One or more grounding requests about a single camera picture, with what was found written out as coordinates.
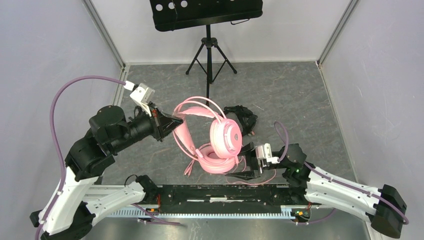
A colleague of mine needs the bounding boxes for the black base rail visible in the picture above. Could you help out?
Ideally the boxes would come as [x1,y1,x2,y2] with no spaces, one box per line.
[125,183,323,215]

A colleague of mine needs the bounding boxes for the pink headphones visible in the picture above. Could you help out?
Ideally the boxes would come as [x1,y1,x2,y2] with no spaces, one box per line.
[172,96,243,176]

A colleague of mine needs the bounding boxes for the black music stand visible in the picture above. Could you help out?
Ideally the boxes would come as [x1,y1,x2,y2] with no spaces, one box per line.
[149,0,264,98]

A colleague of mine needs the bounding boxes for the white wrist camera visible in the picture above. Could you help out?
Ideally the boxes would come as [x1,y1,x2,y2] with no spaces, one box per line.
[255,143,279,173]
[124,81,155,117]

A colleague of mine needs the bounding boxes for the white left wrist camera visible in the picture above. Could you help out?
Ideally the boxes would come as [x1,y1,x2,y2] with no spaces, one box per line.
[124,81,155,117]

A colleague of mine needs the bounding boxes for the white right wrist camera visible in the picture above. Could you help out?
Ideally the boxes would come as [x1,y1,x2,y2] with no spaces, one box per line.
[255,143,279,173]

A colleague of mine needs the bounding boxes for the pink headphone cable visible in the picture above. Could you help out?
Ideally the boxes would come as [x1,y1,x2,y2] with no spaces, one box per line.
[183,145,277,186]

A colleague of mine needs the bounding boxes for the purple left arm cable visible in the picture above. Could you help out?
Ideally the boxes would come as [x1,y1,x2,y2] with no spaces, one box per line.
[34,75,133,240]

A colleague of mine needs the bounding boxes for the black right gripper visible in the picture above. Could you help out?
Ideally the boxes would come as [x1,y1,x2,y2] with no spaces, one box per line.
[222,141,286,181]

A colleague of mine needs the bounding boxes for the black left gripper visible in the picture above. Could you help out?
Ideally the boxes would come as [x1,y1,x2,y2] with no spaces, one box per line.
[111,99,185,153]

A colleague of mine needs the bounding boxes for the black headphones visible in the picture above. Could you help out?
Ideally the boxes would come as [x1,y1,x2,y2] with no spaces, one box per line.
[223,105,258,136]

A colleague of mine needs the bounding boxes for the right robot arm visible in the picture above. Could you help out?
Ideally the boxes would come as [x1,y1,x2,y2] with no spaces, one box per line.
[238,143,409,239]

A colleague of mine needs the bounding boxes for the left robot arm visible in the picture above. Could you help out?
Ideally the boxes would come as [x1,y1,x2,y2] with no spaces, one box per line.
[30,101,257,240]

